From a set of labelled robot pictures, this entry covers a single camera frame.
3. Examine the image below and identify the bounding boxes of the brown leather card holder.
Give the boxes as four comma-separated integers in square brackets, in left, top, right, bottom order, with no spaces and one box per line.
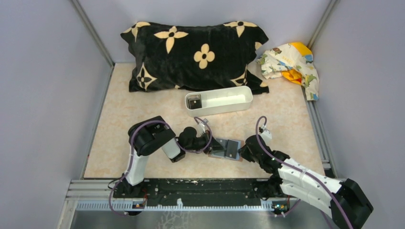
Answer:
[207,138,245,162]

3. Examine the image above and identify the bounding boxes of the stack of cards in bin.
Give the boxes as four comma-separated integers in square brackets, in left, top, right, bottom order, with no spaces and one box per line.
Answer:
[186,94,202,110]

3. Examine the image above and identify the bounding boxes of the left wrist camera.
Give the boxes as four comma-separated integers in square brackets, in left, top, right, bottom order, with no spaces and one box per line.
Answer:
[197,118,209,135]

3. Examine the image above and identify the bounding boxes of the aluminium frame rail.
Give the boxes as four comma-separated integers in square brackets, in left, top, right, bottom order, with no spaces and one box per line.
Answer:
[64,178,352,212]

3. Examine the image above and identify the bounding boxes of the white oblong plastic bin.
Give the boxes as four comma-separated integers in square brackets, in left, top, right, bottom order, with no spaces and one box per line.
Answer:
[184,86,253,117]

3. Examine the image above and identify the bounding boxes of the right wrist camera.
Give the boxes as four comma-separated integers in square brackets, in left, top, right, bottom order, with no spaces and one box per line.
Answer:
[258,125,273,145]

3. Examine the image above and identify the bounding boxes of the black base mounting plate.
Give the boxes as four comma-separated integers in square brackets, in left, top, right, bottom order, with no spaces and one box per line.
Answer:
[113,178,288,207]

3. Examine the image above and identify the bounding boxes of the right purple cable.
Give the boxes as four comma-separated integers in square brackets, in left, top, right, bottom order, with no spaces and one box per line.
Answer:
[255,116,355,229]

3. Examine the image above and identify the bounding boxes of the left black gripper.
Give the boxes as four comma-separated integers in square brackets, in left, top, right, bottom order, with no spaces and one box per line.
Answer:
[185,129,226,154]

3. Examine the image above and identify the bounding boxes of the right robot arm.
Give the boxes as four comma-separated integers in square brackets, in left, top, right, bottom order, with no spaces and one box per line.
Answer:
[238,135,374,229]

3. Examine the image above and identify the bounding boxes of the black floral pillow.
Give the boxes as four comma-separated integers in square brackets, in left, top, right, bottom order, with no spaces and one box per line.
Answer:
[120,21,269,94]

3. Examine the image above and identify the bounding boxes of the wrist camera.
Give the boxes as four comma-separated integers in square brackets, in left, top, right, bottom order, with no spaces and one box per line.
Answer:
[258,125,273,145]
[197,118,209,135]

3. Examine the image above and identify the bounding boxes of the dark card sleeve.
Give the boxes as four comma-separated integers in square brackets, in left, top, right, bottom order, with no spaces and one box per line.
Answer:
[225,140,240,159]

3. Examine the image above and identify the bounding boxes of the cartoon print cloth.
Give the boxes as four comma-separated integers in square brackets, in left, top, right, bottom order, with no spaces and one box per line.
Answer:
[257,42,320,101]

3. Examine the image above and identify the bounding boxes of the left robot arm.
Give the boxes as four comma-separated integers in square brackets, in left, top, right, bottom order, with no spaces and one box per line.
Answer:
[117,116,224,198]

